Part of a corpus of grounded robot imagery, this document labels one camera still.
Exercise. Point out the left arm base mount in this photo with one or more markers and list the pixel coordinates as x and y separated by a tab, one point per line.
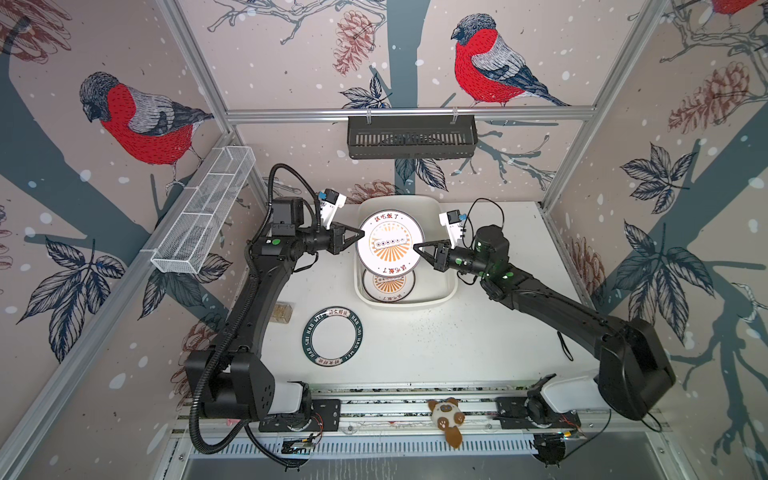
312	414

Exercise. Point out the brown plush toy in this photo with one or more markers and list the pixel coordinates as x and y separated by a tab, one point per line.
448	418

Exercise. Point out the orange sunburst plate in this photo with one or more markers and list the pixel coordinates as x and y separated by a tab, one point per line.
388	289
387	249

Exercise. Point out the white plastic bin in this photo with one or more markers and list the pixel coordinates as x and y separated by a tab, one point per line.
431	288

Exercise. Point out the yellow tape measure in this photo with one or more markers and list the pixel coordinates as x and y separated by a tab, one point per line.
565	349

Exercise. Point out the black wire wall basket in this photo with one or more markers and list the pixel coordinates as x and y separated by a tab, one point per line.
411	137

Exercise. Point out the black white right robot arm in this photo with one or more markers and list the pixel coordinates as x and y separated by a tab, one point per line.
634	371

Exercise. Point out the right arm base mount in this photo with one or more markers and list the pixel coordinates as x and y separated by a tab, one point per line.
531	411

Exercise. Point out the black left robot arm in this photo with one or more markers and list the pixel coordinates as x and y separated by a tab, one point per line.
229	380

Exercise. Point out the aluminium rail base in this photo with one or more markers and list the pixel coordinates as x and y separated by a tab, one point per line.
394	422

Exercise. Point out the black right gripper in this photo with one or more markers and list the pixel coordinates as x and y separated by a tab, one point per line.
442	260

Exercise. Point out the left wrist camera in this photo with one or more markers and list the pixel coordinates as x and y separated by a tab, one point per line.
330	202

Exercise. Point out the green hao shi plate left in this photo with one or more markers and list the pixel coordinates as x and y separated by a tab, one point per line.
332	336

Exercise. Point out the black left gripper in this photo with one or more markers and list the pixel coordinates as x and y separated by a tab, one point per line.
336	237

